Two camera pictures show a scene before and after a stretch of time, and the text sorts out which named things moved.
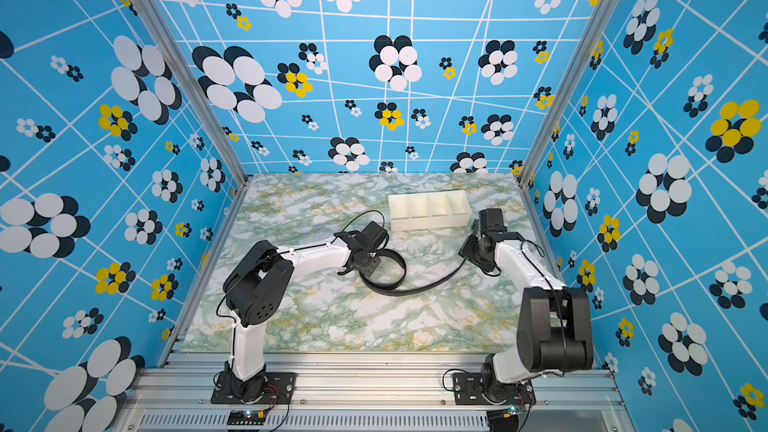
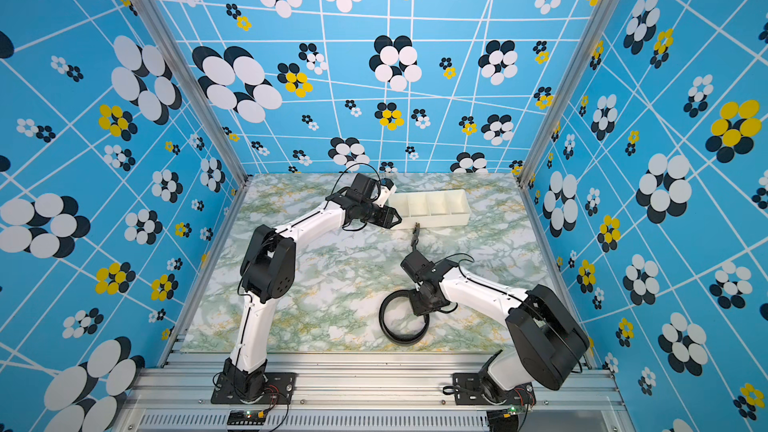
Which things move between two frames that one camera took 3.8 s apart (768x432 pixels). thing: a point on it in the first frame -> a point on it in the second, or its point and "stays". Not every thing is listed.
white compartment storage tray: [429, 210] stays
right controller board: [503, 420] stays
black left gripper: [373, 268] -> [387, 219]
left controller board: [246, 417] stays
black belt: [400, 288] -> [397, 337]
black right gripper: [466, 249] -> [417, 308]
